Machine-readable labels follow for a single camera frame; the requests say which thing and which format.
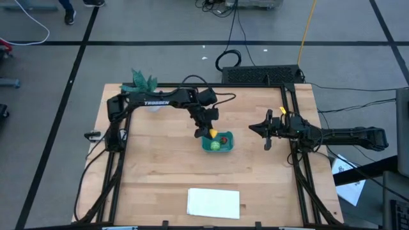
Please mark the teal plastic tupperware container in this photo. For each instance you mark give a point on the teal plastic tupperware container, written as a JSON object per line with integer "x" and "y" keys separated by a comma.
{"x": 228, "y": 147}

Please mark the white folded cloth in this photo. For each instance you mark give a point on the white folded cloth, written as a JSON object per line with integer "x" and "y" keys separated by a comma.
{"x": 213, "y": 203}

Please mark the yellow tag on gripper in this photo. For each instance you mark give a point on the yellow tag on gripper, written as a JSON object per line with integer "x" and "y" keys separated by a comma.
{"x": 282, "y": 110}

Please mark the green lime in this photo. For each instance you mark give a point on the green lime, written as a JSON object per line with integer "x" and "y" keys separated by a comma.
{"x": 215, "y": 146}

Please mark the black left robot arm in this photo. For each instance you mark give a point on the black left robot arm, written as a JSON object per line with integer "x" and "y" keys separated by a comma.
{"x": 179, "y": 97}

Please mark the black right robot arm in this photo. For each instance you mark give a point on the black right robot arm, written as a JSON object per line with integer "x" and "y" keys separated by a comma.
{"x": 345, "y": 135}

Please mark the black perforated computer case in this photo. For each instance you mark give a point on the black perforated computer case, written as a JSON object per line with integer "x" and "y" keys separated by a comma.
{"x": 260, "y": 75}

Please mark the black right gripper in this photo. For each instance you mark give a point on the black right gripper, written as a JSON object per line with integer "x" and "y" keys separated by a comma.
{"x": 284, "y": 129}

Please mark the white printed paper sheet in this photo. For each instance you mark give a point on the white printed paper sheet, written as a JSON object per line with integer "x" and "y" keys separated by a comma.
{"x": 350, "y": 188}

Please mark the black aluminium table frame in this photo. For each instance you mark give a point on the black aluminium table frame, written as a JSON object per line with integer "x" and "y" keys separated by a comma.
{"x": 223, "y": 85}

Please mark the black table clamp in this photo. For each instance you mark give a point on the black table clamp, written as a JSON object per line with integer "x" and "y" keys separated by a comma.
{"x": 92, "y": 136}

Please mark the person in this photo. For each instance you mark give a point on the person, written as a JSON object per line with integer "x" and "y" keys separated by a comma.
{"x": 71, "y": 14}

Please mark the yellow lemon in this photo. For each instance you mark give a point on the yellow lemon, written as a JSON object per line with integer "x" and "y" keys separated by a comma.
{"x": 213, "y": 133}

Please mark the green plant in white pot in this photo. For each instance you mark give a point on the green plant in white pot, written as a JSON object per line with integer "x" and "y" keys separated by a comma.
{"x": 140, "y": 82}

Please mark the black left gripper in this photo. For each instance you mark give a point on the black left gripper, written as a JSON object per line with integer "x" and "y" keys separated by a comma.
{"x": 204, "y": 115}

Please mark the red strawberry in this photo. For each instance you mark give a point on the red strawberry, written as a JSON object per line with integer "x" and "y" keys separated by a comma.
{"x": 223, "y": 140}

